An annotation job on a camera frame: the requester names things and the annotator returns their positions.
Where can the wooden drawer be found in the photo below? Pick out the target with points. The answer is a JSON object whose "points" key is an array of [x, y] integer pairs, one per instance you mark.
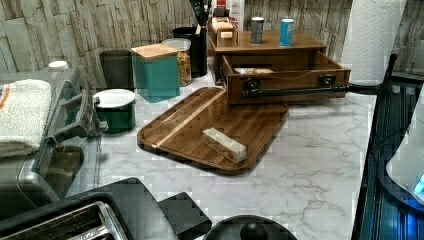
{"points": [[297, 69]]}

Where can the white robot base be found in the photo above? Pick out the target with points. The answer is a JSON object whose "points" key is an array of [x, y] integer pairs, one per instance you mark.
{"points": [[403, 174]]}

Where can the packet inside drawer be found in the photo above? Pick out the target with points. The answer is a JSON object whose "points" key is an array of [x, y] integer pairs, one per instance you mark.
{"points": [[252, 71]]}

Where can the wooden drawer cabinet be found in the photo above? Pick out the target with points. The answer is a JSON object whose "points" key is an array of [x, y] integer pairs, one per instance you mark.
{"points": [[270, 45]]}

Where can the white wrapped snack box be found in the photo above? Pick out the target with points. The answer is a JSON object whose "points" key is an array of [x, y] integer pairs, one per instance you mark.
{"points": [[224, 145]]}

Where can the teal container with wooden lid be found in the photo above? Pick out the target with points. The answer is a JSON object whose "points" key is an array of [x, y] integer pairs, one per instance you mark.
{"points": [[156, 72]]}

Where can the glass jar with pasta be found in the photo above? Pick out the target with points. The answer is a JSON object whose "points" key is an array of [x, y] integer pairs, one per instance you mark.
{"points": [[182, 46]]}

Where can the black utensil canister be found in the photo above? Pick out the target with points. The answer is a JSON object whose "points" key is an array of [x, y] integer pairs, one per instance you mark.
{"points": [[198, 48]]}

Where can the wooden tea bag organizer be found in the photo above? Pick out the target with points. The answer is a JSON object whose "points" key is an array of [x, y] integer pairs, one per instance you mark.
{"points": [[223, 32]]}

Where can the green canister with white lid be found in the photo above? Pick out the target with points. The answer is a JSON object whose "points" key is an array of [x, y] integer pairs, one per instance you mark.
{"points": [[116, 107]]}

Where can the grey cylindrical can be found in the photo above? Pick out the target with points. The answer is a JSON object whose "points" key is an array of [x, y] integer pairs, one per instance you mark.
{"points": [[256, 30]]}

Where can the dark grey cylindrical canister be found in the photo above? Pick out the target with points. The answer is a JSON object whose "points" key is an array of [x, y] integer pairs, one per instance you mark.
{"points": [[117, 69]]}

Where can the black round lid with knob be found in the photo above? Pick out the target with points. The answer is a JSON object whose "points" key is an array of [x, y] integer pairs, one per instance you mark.
{"points": [[248, 227]]}

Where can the blue cylindrical can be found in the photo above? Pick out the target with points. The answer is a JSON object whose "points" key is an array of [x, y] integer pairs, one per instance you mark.
{"points": [[286, 32]]}

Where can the red and white box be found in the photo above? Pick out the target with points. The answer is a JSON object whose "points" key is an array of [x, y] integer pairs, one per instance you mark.
{"points": [[236, 14]]}

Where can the black and chrome toaster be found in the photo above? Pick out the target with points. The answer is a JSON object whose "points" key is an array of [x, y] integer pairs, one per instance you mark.
{"points": [[124, 210]]}

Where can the white bottle cap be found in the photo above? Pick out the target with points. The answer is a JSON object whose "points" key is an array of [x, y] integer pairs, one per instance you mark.
{"points": [[56, 66]]}

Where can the silver toaster oven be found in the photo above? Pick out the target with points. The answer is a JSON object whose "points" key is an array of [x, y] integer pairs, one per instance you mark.
{"points": [[67, 159]]}

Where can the black paper towel holder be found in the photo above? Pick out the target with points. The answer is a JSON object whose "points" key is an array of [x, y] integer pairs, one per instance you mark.
{"points": [[381, 88]]}

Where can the white paper towel roll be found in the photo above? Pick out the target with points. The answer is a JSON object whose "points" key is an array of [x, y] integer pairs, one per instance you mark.
{"points": [[370, 36]]}

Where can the white folded towel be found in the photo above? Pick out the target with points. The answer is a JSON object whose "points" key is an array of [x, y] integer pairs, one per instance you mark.
{"points": [[23, 116]]}

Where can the black drawer handle bar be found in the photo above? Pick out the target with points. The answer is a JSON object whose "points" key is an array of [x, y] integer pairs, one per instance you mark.
{"points": [[326, 85]]}

